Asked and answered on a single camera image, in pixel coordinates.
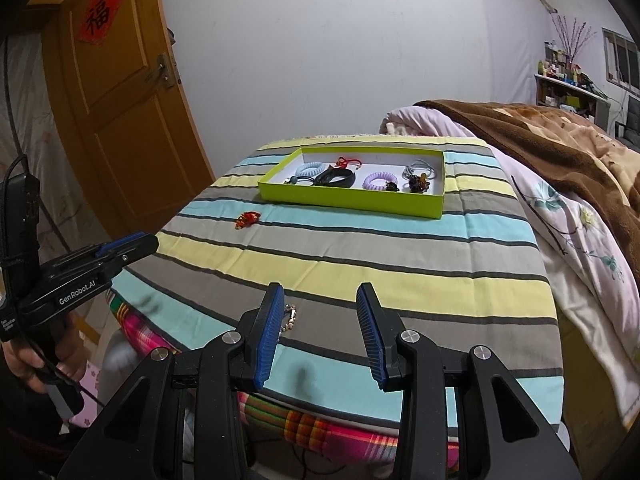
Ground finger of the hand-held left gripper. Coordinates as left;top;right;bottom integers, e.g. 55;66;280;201
102;235;161;277
94;232;148;260

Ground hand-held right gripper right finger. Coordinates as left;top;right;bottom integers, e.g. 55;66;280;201
356;282;583;480

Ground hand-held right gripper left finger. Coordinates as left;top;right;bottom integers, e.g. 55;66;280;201
65;282;286;480

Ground green cardboard box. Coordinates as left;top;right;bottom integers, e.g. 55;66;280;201
257;146;446;220

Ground purple spiral hair tie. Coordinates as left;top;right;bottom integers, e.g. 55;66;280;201
362;171;398;192

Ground black bracelet band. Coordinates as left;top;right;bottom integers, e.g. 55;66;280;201
314;167;357;188

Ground black hair tie pink bead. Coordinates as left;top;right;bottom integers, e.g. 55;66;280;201
284;172;326;187

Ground person's left forearm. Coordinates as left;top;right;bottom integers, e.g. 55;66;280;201
0;360;76;480

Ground person's left hand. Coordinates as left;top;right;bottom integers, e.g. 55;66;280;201
2;310;88;396

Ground striped bed cloth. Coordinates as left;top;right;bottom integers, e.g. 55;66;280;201
102;135;563;428

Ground colourful plaid cloth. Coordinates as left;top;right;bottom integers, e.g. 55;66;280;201
105;292;461;466

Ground pink floral pajama leg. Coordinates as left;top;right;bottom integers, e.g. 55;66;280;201
65;357;108;428

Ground translucent printed curtain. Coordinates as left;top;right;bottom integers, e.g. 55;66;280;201
0;30;101;271

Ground orange wooden door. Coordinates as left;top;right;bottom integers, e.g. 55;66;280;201
30;0;216;241

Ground metal door latch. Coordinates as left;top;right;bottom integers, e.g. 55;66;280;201
145;52;182;90

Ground pink floral quilt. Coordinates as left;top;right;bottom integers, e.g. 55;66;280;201
380;105;640;426

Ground red diamond door poster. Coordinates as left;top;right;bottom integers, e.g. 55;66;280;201
76;0;127;46

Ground brown plush blanket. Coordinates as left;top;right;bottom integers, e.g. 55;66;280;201
415;100;640;221

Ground wooden shelf desk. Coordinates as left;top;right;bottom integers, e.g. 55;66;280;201
534;72;612;136

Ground group of bottles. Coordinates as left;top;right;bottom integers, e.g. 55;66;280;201
537;40;593;86

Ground black chair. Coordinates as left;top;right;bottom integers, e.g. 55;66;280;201
617;110;640;148

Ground purple flower branches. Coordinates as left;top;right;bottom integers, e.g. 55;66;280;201
550;12;596;68

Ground barred window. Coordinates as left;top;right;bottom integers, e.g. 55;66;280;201
602;27;640;93

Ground black cable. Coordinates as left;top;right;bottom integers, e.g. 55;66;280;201
0;30;31;176

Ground silver hair tie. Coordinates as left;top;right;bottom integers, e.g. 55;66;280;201
404;158;441;178

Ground wooden bed frame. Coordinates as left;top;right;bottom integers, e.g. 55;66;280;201
557;305;631;471

